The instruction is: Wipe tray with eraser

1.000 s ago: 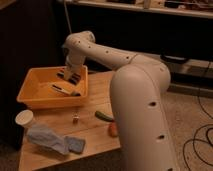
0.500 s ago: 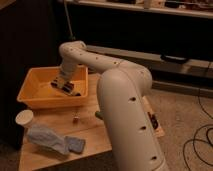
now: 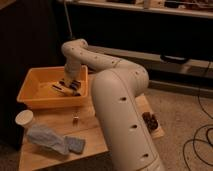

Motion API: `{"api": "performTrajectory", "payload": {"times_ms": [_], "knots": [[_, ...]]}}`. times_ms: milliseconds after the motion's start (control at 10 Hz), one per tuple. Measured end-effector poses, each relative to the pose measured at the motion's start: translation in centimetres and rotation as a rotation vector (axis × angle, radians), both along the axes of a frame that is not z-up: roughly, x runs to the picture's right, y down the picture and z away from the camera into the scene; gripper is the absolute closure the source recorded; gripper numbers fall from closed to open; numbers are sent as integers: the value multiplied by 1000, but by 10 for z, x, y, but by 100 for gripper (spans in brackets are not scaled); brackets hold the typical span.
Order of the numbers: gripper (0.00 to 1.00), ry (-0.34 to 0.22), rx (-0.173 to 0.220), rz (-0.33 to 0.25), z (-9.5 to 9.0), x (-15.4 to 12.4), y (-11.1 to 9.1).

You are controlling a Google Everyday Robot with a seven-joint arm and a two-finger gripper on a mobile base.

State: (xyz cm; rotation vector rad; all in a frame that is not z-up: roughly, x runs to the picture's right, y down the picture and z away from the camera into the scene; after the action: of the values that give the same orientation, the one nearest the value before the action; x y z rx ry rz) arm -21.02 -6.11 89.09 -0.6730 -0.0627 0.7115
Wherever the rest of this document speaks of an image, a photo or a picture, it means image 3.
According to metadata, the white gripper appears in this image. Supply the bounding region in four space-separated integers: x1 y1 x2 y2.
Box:
64 64 81 86

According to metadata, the yellow plastic tray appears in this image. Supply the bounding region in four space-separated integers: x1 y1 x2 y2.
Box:
17 65 88 109

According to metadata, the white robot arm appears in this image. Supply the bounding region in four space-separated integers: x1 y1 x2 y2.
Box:
61 39 166 171

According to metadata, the small brown bottle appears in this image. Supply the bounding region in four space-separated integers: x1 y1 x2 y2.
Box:
73 115 79 125

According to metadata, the white paper cup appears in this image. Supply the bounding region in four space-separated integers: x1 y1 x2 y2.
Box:
15 110 35 129

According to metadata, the light blue cloth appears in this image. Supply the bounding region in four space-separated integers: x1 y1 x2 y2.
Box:
26 124 69 155

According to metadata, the blue sponge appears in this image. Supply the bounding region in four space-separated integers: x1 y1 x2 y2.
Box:
65 136 86 154

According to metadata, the bowl of dark nuts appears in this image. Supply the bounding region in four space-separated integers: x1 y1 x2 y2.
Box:
142 112 158 132

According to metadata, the upper wooden shelf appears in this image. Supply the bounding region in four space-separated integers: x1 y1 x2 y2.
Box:
56 0 213 19

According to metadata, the brush with dark handle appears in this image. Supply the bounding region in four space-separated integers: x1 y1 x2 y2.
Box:
52 84 81 96

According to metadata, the grey metal shelf rail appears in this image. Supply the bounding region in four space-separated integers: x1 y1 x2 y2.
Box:
88 45 213 79

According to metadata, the black cable on floor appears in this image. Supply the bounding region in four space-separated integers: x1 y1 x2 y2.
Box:
182 61 213 168

